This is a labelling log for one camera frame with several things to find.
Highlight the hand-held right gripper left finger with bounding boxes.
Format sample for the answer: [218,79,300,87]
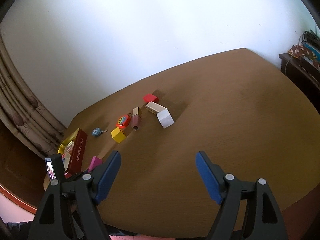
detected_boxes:
[27,151,122,240]

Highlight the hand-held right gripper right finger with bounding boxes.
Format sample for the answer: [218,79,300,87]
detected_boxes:
[195,151,288,240]

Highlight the red and gold tin box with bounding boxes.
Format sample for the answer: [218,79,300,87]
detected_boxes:
[57,128,88,178]

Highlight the silver ribbed lighter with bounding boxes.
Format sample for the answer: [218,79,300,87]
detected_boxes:
[145,102,168,114]

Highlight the pink block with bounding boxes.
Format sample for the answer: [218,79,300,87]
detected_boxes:
[88,156,103,173]

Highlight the yellow block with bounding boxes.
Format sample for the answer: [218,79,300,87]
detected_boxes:
[111,127,126,144]

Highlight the small blue round tape measure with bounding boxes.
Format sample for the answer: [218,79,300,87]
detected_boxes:
[92,127,108,137]

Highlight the orange round tape measure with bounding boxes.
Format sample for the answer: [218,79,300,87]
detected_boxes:
[116,114,132,130]

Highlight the pink lip gloss gold cap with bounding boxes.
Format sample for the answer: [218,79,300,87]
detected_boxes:
[131,107,142,132]

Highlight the white block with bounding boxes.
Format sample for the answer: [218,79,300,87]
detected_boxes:
[157,109,175,129]

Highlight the beige patterned curtain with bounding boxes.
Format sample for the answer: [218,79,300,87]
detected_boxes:
[0,34,67,159]

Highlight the red block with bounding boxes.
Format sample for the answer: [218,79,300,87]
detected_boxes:
[143,94,160,104]

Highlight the dark wooden cabinet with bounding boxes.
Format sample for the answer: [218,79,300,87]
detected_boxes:
[279,53,320,93]

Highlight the red floral patterned cloth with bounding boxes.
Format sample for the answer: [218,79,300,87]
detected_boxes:
[287,44,320,62]

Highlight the light blue box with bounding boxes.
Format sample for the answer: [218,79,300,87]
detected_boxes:
[302,41,320,55]

